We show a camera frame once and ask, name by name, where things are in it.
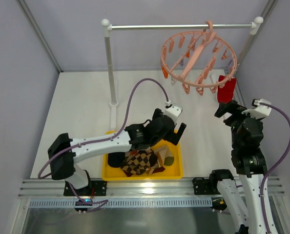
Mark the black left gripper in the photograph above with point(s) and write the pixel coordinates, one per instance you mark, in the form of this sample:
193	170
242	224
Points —
174	136

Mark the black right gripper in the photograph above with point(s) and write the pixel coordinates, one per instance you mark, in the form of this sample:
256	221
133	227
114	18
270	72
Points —
232	111

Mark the red sock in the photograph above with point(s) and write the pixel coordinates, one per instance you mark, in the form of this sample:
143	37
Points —
225	94

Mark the beige striped sock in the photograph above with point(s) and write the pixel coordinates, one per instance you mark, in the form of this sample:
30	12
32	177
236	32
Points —
165	156

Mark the brown argyle sock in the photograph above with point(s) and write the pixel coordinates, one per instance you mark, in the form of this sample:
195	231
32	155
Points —
139	162

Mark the navy blue sock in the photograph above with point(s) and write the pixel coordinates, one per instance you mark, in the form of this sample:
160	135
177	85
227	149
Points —
115	160

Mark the pink round clip hanger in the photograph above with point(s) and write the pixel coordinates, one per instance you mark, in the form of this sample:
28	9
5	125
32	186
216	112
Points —
198	61

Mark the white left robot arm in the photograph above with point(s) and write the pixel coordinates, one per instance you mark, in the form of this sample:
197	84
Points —
65	153

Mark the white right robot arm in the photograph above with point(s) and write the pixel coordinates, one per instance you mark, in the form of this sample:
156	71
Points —
251	213

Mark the yellow plastic tray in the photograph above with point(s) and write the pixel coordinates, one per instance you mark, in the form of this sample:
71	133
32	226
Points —
174	171

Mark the white metal drying rack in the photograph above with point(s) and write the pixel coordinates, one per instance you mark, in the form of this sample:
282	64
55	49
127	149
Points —
108	28

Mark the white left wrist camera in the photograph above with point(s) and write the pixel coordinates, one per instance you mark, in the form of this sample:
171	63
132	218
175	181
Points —
173	112

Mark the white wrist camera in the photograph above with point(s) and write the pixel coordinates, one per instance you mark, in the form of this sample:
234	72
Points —
260	109
173	112

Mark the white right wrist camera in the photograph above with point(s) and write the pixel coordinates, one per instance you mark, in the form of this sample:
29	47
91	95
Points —
260	109

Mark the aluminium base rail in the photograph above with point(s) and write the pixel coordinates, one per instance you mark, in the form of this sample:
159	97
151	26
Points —
135	188

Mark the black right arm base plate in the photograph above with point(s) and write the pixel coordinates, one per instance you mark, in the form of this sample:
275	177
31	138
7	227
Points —
202	186

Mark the white slotted cable duct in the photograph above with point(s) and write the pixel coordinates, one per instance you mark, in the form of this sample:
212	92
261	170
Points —
127	202

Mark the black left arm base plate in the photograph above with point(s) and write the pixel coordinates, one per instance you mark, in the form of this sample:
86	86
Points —
96	188

